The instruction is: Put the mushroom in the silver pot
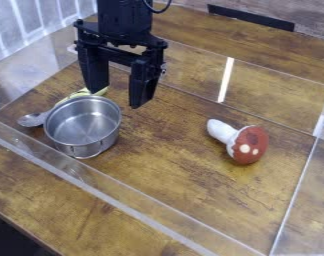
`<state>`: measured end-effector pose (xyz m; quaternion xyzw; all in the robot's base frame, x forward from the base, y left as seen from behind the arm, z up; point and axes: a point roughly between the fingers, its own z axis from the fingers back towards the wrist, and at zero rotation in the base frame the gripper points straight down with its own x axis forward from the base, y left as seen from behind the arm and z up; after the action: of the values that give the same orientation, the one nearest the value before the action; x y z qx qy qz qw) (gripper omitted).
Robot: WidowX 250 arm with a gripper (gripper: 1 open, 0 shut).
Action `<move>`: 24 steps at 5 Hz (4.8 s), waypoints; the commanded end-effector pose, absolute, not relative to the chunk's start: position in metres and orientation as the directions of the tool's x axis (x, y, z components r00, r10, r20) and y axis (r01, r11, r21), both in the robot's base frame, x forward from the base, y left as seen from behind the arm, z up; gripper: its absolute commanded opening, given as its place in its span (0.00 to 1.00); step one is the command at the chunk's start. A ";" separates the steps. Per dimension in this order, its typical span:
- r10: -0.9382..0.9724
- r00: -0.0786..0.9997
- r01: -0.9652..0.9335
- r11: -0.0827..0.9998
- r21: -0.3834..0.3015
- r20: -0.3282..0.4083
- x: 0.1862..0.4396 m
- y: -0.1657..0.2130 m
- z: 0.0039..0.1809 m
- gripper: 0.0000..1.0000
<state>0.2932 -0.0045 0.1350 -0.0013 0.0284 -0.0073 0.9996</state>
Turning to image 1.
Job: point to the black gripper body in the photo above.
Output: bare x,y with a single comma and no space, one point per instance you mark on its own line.
118,40

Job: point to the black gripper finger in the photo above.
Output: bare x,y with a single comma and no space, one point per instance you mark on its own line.
143,81
94,67

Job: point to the red white toy mushroom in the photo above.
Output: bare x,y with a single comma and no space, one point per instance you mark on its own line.
246,143

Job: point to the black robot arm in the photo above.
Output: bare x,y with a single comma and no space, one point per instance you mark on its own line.
124,9

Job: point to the silver metal pot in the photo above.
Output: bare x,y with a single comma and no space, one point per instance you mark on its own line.
83,126

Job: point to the black strip on table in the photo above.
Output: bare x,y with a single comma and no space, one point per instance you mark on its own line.
252,18

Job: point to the clear acrylic enclosure wall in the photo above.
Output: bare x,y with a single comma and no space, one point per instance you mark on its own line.
166,194

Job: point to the green handled metal spoon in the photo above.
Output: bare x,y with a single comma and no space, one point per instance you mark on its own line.
35,119

